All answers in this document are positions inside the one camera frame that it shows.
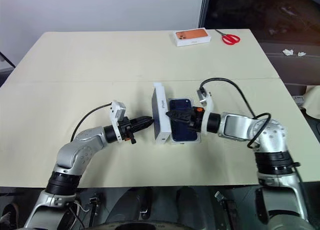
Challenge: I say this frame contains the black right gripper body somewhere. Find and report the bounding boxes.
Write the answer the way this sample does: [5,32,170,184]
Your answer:
[188,106,204,133]

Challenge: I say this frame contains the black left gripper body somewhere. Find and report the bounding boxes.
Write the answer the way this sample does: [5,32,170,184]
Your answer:
[118,116,138,145]

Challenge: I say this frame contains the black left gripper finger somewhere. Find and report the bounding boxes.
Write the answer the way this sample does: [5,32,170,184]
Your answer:
[133,122,153,132]
[136,116,154,125]

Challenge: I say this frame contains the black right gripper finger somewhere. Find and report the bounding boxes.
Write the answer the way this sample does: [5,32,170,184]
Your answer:
[165,110,194,117]
[171,116,192,125]

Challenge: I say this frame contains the dark blue smartphone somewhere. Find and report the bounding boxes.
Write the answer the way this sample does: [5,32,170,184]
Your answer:
[167,97,203,143]

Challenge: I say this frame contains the white phone box lid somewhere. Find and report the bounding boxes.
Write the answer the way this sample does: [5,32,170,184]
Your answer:
[150,82,172,144]

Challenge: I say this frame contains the white box tray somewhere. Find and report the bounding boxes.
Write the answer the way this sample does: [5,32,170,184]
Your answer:
[167,97,204,144]

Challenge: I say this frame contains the closed orange phone box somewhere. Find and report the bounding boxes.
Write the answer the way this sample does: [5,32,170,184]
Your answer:
[172,28,212,47]

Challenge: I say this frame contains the dark grey side bench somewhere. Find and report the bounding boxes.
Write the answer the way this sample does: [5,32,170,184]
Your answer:
[257,40,320,91]

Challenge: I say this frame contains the white rounded object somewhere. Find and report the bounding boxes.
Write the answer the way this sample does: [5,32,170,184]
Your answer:
[301,85,320,116]

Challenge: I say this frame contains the dark glass window panel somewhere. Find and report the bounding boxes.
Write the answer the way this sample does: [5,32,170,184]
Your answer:
[198,0,320,43]

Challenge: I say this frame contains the black metal stand leg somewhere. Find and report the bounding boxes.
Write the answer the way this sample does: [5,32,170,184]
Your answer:
[0,51,16,67]

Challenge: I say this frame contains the dark shoe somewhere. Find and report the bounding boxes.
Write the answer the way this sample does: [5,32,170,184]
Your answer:
[0,204,20,230]

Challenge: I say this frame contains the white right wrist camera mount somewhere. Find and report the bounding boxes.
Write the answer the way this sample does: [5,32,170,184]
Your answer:
[196,89,216,135]

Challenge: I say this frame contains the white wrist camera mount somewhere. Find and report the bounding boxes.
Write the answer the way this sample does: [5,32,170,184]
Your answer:
[109,100,127,143]
[196,89,216,135]

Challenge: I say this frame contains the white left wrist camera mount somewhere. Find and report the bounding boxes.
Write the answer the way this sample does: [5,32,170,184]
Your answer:
[109,100,127,143]

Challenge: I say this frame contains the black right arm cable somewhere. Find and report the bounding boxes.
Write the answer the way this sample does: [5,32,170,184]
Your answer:
[199,77,272,150]

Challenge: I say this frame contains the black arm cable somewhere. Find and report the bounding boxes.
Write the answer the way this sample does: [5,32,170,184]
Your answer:
[70,103,113,143]
[199,77,272,150]

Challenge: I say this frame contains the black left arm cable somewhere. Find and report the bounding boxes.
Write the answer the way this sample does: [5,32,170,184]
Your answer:
[70,103,113,143]

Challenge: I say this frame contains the red handled scissors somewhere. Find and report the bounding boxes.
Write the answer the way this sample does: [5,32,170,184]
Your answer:
[214,28,241,45]

